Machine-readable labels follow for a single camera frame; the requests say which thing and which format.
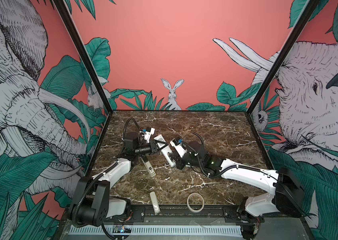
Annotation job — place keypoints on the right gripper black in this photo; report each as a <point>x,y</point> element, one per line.
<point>179,162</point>

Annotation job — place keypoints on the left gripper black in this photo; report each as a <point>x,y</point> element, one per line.
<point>153,144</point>

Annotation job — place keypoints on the white remote control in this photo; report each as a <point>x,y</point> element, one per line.
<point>165,149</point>

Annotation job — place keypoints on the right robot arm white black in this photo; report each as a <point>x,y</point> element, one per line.
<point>284,193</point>

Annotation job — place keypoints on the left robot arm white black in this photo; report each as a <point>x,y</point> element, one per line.
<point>91,203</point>

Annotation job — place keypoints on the white remote battery cover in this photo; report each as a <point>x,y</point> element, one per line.
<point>155,203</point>

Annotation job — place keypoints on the black white marker pen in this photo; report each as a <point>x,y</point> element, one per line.
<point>148,166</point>

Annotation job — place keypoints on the white ventilation grille strip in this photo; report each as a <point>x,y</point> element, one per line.
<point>197,230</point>

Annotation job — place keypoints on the small circuit board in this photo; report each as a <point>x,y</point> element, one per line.
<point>122,229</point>

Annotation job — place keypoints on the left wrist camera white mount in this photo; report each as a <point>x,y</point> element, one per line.
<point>147,133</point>

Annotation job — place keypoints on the left black frame post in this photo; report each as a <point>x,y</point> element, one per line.
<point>74,34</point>

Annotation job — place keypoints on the black frame post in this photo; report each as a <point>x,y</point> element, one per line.
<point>74,34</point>
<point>301,22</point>

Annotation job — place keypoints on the right black frame post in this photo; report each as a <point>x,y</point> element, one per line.
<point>301,22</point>

